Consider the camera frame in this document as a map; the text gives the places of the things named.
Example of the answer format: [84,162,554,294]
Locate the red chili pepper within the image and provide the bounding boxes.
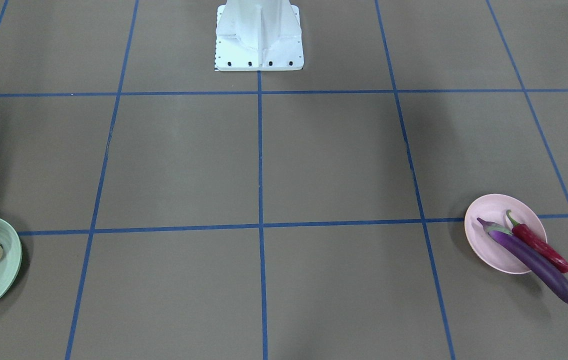
[505,209,568,274]

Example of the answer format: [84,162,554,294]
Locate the purple eggplant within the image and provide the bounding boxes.
[476,218,568,304]

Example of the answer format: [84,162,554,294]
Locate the pink plate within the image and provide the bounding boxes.
[463,193,549,275]

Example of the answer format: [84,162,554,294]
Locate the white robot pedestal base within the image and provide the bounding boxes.
[214,0,305,72]

